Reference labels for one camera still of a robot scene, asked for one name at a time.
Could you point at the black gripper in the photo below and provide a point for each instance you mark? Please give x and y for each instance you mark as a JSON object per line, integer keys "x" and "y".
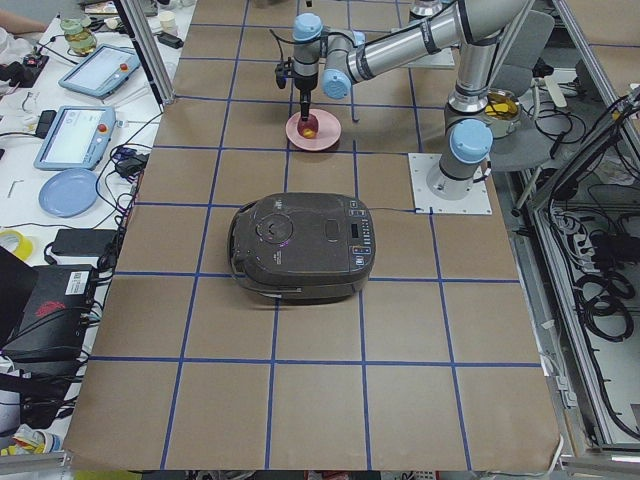
{"x": 305, "y": 85}

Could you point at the red apple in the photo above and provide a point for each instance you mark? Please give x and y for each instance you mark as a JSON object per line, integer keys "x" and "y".
{"x": 308, "y": 127}

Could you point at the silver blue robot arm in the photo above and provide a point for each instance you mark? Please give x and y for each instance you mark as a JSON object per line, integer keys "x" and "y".
{"x": 337, "y": 59}

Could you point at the pink plate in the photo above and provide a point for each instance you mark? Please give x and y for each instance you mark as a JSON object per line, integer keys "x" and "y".
{"x": 328, "y": 134}

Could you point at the light blue plate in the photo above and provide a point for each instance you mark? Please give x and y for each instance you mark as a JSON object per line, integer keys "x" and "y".
{"x": 68, "y": 193}

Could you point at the dark grey rice cooker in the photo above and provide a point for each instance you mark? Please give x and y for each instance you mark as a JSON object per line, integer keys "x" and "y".
{"x": 300, "y": 246}

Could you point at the blue teach pendant far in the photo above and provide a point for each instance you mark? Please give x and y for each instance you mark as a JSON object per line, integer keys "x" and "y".
{"x": 102, "y": 72}

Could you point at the blue teach pendant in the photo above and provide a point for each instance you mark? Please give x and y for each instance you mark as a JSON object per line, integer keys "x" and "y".
{"x": 78, "y": 138}
{"x": 102, "y": 72}

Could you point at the blue teach pendant near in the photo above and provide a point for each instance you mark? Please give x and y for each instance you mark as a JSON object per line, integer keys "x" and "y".
{"x": 78, "y": 138}

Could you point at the grey office chair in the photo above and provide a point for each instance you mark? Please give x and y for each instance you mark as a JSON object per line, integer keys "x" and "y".
{"x": 523, "y": 147}

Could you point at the green glass jar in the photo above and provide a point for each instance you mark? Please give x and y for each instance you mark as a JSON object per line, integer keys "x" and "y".
{"x": 79, "y": 37}

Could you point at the black power adapter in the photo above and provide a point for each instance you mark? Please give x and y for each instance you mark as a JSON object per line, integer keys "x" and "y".
{"x": 82, "y": 242}

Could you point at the black computer box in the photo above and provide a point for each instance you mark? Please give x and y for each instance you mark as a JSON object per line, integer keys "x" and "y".
{"x": 53, "y": 323}

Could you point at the aluminium frame post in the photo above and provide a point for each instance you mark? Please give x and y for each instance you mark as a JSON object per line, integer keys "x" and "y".
{"x": 143, "y": 40}

